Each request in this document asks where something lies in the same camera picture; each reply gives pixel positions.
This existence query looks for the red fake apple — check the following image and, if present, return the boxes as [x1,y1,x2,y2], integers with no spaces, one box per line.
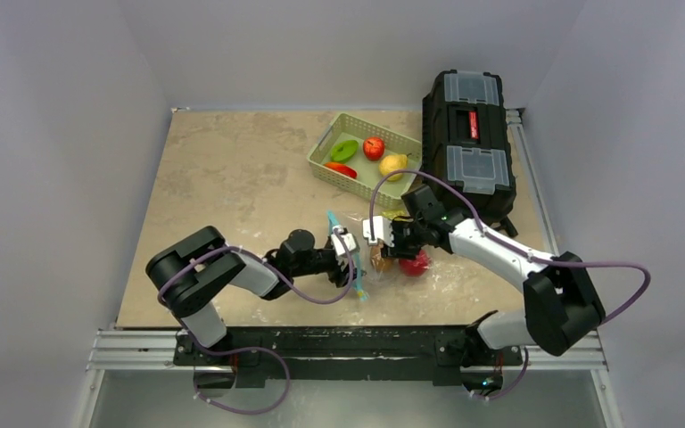
[398,250,432,277]

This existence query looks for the clear zip bag blue seal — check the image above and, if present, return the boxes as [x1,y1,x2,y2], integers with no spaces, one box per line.
[325,210,433,301]

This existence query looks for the brown fake potato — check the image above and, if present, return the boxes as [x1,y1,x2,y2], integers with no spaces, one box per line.
[369,243,393,274]

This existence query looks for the yellow fake lemon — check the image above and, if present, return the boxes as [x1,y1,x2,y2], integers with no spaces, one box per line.
[378,153,409,182]

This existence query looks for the red orange fake tomato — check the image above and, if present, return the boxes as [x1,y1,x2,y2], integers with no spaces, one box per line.
[324,161,358,179]

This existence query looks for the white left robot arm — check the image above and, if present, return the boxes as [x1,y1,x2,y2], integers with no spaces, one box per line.
[144,226,359,365]

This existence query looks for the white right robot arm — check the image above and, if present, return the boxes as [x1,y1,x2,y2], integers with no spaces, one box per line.
[383,185,606,363]

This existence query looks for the green perforated plastic basket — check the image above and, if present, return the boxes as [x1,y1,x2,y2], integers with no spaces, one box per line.
[306,112,422,200]

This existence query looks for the black toolbox clear lids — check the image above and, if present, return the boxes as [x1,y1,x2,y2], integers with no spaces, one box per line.
[421,70,516,231]

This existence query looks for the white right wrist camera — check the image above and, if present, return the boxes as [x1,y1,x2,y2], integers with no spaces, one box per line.
[361,216,393,246]

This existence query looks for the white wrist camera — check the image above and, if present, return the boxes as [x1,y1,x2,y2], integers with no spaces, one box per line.
[361,216,393,246]
[330,225,359,258]

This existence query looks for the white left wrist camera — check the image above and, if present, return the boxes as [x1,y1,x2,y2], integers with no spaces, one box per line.
[330,225,359,258]

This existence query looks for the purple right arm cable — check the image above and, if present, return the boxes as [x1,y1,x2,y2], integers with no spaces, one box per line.
[368,169,652,325]

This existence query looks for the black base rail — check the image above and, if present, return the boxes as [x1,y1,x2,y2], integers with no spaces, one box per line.
[173,325,524,391]

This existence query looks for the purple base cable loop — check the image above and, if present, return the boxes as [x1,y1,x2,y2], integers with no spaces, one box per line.
[193,345,293,416]

